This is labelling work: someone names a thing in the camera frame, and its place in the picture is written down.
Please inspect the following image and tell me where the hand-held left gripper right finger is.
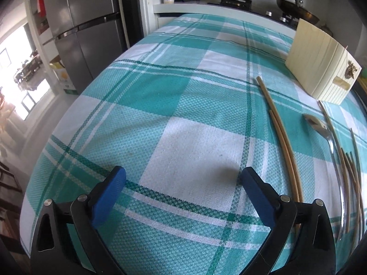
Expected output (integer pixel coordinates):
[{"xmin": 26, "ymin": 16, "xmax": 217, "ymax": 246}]
[{"xmin": 241, "ymin": 166, "xmax": 336, "ymax": 275}]

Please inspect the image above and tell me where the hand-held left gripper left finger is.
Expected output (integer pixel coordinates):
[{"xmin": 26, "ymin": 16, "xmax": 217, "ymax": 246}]
[{"xmin": 30, "ymin": 165, "xmax": 127, "ymax": 275}]

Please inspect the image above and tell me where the long wooden chopstick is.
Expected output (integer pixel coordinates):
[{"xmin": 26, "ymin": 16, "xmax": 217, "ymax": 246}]
[
  {"xmin": 256, "ymin": 76, "xmax": 302, "ymax": 204},
  {"xmin": 269, "ymin": 109, "xmax": 301, "ymax": 204}
]

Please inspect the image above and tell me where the thin bamboo chopstick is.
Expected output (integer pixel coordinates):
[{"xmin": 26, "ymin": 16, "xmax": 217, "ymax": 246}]
[
  {"xmin": 341, "ymin": 148, "xmax": 350, "ymax": 234},
  {"xmin": 350, "ymin": 128, "xmax": 367, "ymax": 227},
  {"xmin": 345, "ymin": 152, "xmax": 361, "ymax": 247},
  {"xmin": 318, "ymin": 101, "xmax": 362, "ymax": 224}
]

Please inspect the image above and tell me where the metal spoon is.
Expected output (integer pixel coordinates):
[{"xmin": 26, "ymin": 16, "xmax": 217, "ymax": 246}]
[{"xmin": 303, "ymin": 113, "xmax": 345, "ymax": 242}]

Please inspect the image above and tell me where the cream wooden utensil box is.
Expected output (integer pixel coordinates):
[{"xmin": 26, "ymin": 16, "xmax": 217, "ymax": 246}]
[{"xmin": 285, "ymin": 18, "xmax": 362, "ymax": 105}]

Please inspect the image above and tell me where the dark wooden chair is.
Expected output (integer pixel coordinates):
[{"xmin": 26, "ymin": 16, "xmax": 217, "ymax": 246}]
[{"xmin": 0, "ymin": 160, "xmax": 29, "ymax": 254}]

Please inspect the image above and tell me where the teal white checked tablecloth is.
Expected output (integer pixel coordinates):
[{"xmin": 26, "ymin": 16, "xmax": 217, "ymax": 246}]
[{"xmin": 20, "ymin": 13, "xmax": 367, "ymax": 275}]

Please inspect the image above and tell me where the yellow green cardboard box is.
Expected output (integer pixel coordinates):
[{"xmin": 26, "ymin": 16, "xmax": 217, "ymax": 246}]
[{"xmin": 50, "ymin": 60, "xmax": 78, "ymax": 96}]

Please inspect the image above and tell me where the grey two-door fridge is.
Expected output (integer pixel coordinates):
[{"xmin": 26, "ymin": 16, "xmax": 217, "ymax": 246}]
[{"xmin": 42, "ymin": 0, "xmax": 130, "ymax": 78}]

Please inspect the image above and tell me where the dark metal wok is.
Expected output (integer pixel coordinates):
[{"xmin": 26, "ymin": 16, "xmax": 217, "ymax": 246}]
[{"xmin": 275, "ymin": 0, "xmax": 320, "ymax": 26}]

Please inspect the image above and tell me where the black gas stove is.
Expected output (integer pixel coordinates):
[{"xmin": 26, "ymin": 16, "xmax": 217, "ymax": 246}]
[{"xmin": 207, "ymin": 0, "xmax": 299, "ymax": 30}]

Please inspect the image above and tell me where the white kitchen counter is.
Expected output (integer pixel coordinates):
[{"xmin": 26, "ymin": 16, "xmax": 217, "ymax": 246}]
[{"xmin": 153, "ymin": 0, "xmax": 296, "ymax": 29}]

